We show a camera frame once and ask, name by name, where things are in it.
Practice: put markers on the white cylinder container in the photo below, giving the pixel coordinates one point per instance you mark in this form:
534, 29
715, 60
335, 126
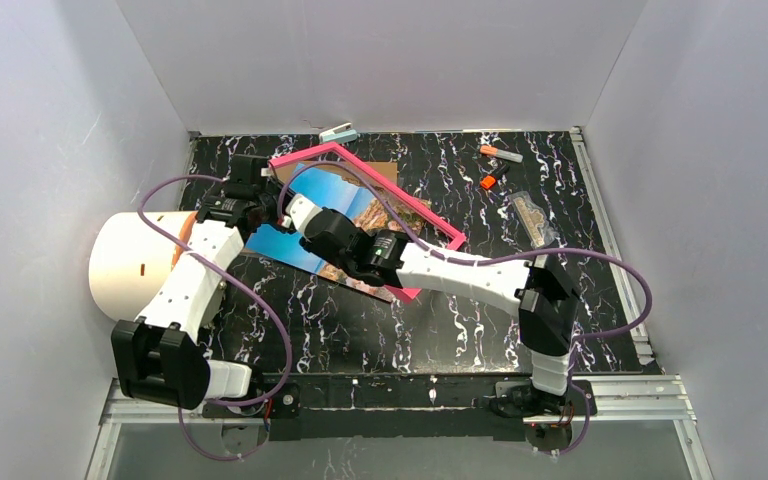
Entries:
129, 262

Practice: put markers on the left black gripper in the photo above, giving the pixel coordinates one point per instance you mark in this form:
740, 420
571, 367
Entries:
259, 211

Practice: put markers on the pink picture frame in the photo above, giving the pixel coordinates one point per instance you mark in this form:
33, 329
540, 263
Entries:
390, 212

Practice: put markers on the brown cardboard backing board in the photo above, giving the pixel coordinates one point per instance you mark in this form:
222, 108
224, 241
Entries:
383, 170

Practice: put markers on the landscape photo print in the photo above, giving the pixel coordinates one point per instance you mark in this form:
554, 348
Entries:
328, 190

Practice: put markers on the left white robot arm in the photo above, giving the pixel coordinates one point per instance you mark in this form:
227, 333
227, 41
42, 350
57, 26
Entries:
157, 355

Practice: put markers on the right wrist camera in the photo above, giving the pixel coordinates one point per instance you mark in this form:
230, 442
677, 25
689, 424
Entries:
300, 211

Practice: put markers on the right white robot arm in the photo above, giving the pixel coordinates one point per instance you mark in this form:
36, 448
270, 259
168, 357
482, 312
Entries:
538, 293

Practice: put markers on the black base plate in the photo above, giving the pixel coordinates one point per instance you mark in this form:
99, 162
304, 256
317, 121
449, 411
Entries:
391, 405

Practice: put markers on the clear plastic packet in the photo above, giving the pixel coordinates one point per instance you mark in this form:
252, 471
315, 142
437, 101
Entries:
533, 218

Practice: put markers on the orange grey marker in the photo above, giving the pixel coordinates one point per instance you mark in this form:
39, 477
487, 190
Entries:
495, 152

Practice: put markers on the orange black marker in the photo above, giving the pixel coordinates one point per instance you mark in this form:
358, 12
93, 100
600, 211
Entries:
493, 178

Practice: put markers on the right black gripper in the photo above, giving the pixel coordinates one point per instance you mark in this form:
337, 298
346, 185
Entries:
311, 240

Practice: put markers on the light blue stapler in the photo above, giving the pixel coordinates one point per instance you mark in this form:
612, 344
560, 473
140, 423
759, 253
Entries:
341, 134

